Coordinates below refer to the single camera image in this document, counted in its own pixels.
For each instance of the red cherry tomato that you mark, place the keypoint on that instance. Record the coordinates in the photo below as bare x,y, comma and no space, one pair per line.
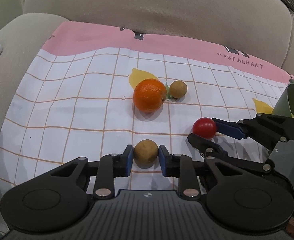
204,128

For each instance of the pink white checkered cloth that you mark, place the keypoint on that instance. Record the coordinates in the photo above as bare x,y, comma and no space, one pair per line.
90,90

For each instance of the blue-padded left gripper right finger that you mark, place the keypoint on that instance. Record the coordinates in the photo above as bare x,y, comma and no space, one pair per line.
181,167

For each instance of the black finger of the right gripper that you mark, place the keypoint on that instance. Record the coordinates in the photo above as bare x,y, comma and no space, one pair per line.
206,147

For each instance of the green plastic colander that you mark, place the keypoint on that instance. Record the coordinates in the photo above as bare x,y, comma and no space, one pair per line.
285,104

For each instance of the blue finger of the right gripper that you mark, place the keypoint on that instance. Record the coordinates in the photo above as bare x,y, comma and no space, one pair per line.
231,129

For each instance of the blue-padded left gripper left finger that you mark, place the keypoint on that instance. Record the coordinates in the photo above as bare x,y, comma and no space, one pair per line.
108,168

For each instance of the orange mandarin back left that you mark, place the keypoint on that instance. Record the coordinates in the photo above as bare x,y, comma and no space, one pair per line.
149,95

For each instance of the beige sofa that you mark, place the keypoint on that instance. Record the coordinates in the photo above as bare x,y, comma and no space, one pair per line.
263,28

